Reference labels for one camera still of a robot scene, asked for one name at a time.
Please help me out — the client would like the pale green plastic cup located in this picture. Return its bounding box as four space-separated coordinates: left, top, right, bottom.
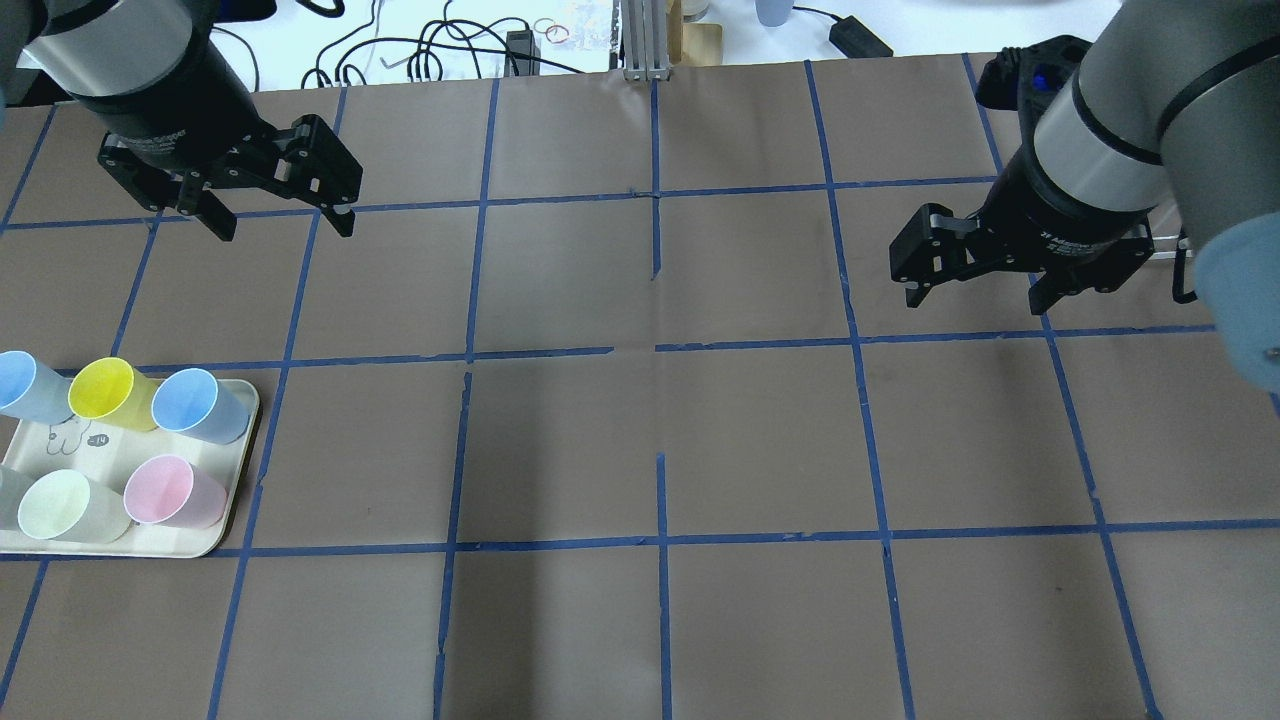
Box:
17 469 133 543

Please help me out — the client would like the wooden mug tree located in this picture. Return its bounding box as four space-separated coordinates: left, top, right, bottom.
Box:
666 1 723 67

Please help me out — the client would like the cream plastic tray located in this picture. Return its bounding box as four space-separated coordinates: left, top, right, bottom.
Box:
1 379 261 559

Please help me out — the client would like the blue cup on desk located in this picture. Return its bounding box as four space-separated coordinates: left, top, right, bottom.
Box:
754 0 795 28

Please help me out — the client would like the pink plastic cup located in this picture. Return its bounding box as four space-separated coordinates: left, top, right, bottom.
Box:
123 454 228 529

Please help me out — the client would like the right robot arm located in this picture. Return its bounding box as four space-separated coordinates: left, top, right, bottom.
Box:
888 1 1279 392

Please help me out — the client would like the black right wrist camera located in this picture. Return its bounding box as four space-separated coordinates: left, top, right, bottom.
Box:
974 35 1092 136

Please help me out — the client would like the black power adapter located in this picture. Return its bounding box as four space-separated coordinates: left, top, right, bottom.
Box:
828 15 895 59

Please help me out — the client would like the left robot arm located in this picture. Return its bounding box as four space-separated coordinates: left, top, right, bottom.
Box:
3 1 364 241

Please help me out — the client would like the light blue plastic cup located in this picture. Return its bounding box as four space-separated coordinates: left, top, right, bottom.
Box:
1 350 74 425

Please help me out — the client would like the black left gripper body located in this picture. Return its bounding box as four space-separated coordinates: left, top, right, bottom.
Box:
97 92 298 214

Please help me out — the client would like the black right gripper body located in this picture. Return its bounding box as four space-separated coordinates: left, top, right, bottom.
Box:
969 150 1155 293

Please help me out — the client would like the yellow plastic cup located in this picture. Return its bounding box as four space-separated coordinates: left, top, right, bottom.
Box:
67 357 160 432

